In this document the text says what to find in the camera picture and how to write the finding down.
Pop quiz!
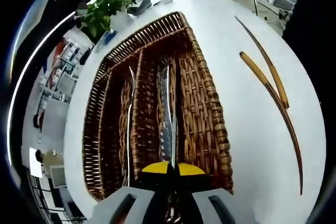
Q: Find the white storage shelf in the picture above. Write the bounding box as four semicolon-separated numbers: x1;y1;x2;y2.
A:
39;40;90;104

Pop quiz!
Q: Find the blue cloth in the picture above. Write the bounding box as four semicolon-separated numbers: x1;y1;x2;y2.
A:
96;30;118;51

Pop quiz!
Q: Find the green potted plant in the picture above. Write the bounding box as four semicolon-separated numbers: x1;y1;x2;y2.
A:
76;0;141;44

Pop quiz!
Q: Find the brown wooden chopstick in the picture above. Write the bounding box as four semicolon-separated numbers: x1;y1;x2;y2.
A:
238;50;305;196
234;15;290;109

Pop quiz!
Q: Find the long ceiling light strip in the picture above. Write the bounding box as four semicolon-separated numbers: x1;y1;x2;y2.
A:
6;11;77;167

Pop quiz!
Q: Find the brown wicker storage tray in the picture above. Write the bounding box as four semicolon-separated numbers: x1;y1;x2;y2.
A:
81;10;234;203

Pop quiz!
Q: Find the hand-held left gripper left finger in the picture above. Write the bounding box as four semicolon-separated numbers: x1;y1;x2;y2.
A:
85;160;173;224

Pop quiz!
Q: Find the white lit monitor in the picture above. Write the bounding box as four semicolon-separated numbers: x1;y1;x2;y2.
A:
28;147;43;179

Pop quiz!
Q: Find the silver table knife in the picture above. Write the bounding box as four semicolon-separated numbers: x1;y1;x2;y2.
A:
165;63;182;224
156;57;173;163

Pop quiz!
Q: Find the black object on table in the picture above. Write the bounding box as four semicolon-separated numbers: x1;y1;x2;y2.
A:
127;0;153;16

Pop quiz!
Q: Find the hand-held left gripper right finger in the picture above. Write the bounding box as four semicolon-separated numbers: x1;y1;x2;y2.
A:
175;162;259;224

